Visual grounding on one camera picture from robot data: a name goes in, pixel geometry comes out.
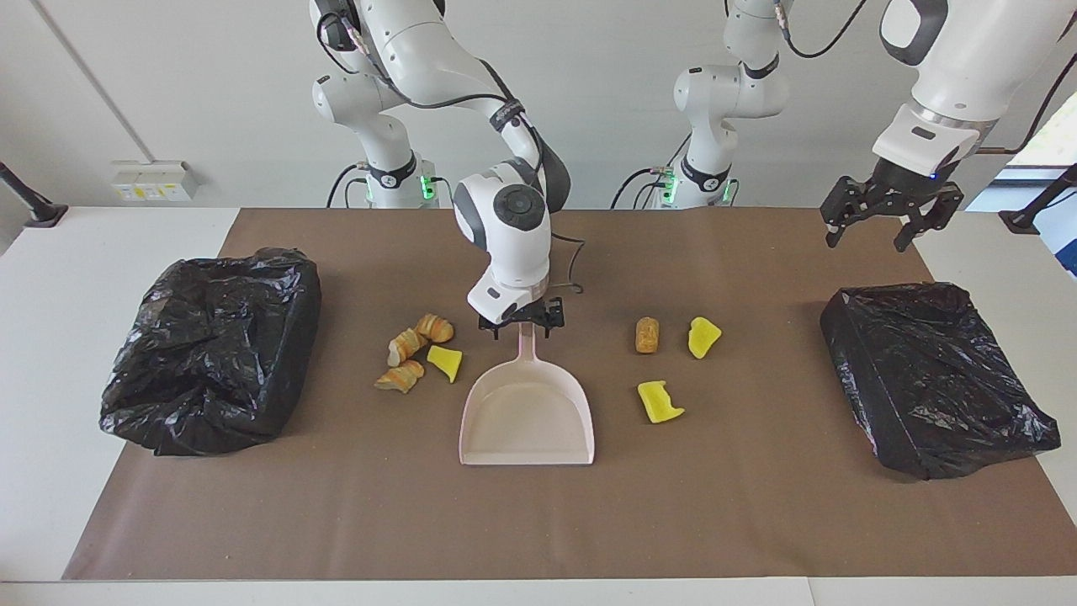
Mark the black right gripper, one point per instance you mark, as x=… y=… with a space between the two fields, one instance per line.
x=522 y=313

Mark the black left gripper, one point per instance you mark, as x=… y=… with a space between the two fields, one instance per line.
x=904 y=183

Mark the small yellow sponge wedge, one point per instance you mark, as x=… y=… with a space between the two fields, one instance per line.
x=446 y=362

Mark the striped croissant bread piece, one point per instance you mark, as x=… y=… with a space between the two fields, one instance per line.
x=400 y=377
x=405 y=345
x=436 y=328

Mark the beige plastic dustpan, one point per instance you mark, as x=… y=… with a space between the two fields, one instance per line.
x=526 y=421

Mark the brown cork-like cylinder piece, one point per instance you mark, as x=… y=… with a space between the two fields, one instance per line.
x=646 y=335

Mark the notched yellow sponge piece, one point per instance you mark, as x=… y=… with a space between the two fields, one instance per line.
x=656 y=404

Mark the chunky yellow sponge piece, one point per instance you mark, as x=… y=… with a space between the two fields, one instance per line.
x=702 y=338

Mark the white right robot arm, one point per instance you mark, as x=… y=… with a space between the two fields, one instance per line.
x=505 y=244

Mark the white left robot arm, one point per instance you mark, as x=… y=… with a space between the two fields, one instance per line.
x=724 y=93

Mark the taut black bag-lined bin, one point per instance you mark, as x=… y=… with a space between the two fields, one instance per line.
x=925 y=387

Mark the crumpled black bag-lined bin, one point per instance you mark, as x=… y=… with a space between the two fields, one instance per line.
x=210 y=353

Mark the bright window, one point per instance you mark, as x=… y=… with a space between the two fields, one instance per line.
x=1052 y=143

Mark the brown paper table mat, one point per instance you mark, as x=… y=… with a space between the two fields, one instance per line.
x=538 y=522

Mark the white wall socket box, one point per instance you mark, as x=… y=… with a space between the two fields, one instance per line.
x=156 y=181

